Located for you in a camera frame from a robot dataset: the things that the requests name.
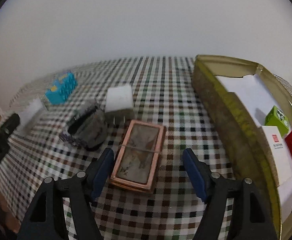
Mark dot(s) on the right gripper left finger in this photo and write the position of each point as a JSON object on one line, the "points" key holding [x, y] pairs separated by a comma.
{"points": [[45, 218]]}

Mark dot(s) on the white translucent plastic case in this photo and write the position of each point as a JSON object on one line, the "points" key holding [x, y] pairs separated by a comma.
{"points": [[30, 116]]}

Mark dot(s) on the white cork bottom box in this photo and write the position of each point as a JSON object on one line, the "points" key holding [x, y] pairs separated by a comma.
{"points": [[277, 154]]}

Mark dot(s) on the turquoise toy brick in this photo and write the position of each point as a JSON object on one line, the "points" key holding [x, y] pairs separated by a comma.
{"points": [[61, 89]]}

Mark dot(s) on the grey patterned sock roll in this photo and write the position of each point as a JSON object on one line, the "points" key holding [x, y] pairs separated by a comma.
{"points": [[87, 128]]}

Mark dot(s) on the green soccer ball brick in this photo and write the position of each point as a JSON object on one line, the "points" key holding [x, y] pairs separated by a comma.
{"points": [[277, 118]]}

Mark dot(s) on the copper framed picture tile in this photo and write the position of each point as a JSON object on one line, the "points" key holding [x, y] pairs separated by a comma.
{"points": [[138, 158]]}

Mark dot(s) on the white power adapter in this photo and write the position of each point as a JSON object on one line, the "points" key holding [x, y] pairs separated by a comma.
{"points": [[119, 104]]}

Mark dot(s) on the checkered tablecloth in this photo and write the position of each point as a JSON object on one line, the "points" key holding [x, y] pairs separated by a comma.
{"points": [[196, 193]]}

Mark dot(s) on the gold tin box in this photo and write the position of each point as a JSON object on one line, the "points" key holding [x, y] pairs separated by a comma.
{"points": [[245, 143]]}

